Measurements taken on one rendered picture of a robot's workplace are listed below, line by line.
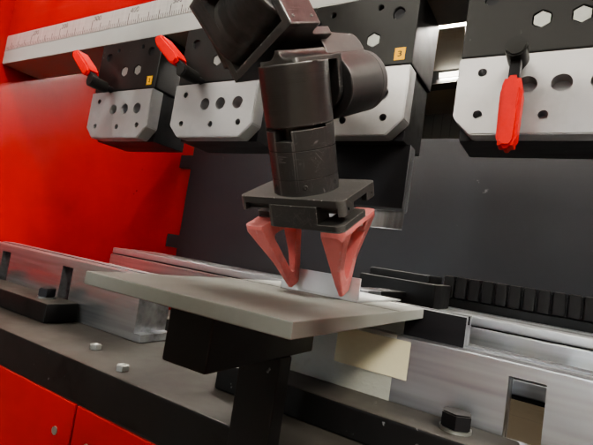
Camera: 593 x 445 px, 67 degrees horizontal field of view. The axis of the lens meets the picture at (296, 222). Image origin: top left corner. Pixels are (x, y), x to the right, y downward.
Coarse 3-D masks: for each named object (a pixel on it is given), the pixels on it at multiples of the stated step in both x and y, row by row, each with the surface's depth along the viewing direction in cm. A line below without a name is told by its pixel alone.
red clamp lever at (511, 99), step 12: (516, 36) 39; (516, 48) 38; (528, 48) 38; (516, 60) 39; (528, 60) 40; (516, 72) 39; (504, 84) 39; (516, 84) 38; (504, 96) 39; (516, 96) 38; (504, 108) 38; (516, 108) 38; (504, 120) 38; (516, 120) 38; (504, 132) 38; (516, 132) 38; (504, 144) 38; (516, 144) 39
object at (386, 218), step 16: (352, 160) 53; (368, 160) 52; (384, 160) 51; (400, 160) 50; (352, 176) 53; (368, 176) 52; (384, 176) 51; (400, 176) 50; (384, 192) 50; (400, 192) 50; (384, 208) 50; (400, 208) 49; (384, 224) 51; (400, 224) 50
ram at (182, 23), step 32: (32, 0) 92; (64, 0) 86; (96, 0) 80; (128, 0) 75; (320, 0) 55; (352, 0) 53; (448, 0) 50; (96, 32) 79; (128, 32) 74; (160, 32) 70; (32, 64) 92; (64, 64) 89; (96, 64) 87
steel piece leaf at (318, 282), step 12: (300, 276) 44; (312, 276) 44; (324, 276) 43; (288, 288) 45; (300, 288) 44; (312, 288) 43; (324, 288) 43; (348, 300) 41; (360, 300) 41; (372, 300) 44; (384, 300) 47
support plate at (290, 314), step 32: (128, 288) 30; (160, 288) 29; (192, 288) 32; (224, 288) 35; (256, 288) 40; (224, 320) 26; (256, 320) 25; (288, 320) 24; (320, 320) 26; (352, 320) 30; (384, 320) 36
